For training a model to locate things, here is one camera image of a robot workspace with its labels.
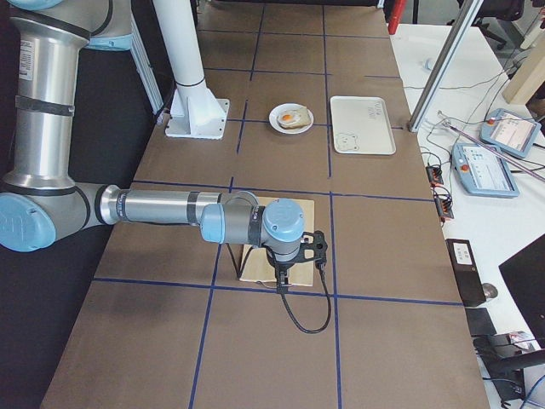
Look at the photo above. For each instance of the teach pendant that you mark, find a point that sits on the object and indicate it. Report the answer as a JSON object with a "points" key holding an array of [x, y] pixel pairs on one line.
{"points": [[482, 173], [510, 132]]}

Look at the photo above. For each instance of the far orange black connector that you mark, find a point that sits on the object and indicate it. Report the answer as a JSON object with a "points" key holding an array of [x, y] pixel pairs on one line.
{"points": [[435, 175]]}

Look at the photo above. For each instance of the aluminium frame post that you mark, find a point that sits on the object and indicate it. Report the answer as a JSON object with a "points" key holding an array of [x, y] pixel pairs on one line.
{"points": [[463, 21]]}

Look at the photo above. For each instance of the wooden cutting board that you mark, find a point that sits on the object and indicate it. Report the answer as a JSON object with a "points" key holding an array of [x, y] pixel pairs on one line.
{"points": [[258, 269]]}

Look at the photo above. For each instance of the white round plate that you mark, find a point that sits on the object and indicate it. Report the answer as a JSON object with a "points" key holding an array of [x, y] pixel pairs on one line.
{"points": [[287, 106]]}

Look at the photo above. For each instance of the white pedestal column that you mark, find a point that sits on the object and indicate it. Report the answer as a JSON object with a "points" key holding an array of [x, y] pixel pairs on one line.
{"points": [[195, 112]]}

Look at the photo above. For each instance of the near teach pendant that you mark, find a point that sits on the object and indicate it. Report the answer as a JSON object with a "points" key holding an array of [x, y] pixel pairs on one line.
{"points": [[482, 173]]}

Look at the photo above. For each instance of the black box with label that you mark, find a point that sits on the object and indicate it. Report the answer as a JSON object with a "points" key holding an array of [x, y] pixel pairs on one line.
{"points": [[466, 272]]}

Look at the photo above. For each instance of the orange black connector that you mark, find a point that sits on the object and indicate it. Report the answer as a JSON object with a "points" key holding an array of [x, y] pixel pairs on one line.
{"points": [[435, 175], [443, 203]]}

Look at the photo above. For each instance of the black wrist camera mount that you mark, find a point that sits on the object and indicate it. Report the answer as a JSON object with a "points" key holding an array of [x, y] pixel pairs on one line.
{"points": [[313, 248]]}

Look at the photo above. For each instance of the near orange black connector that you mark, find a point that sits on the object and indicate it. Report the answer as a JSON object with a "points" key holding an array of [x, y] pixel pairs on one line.
{"points": [[443, 203]]}

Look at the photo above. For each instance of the fried egg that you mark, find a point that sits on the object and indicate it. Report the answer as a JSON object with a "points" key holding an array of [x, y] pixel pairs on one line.
{"points": [[288, 119]]}

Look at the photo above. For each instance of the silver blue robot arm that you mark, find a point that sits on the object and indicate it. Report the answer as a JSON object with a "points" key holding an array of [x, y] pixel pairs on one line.
{"points": [[42, 204]]}

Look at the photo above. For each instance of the far teach pendant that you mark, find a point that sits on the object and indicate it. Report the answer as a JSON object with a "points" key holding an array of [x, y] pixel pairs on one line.
{"points": [[510, 132]]}

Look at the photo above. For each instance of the thin metal rod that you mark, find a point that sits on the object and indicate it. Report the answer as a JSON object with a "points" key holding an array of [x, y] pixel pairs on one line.
{"points": [[445, 121]]}

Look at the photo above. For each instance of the bottom bread slice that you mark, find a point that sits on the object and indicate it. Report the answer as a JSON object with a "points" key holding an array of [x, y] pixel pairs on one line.
{"points": [[304, 118]]}

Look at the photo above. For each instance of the cream bear tray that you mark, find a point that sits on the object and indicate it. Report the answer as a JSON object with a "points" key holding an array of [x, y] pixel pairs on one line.
{"points": [[361, 125]]}

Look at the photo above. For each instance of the black monitor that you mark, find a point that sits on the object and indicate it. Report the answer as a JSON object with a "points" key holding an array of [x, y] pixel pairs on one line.
{"points": [[523, 275]]}

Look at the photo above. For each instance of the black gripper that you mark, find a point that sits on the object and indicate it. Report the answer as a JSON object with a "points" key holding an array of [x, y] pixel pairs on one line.
{"points": [[281, 268]]}

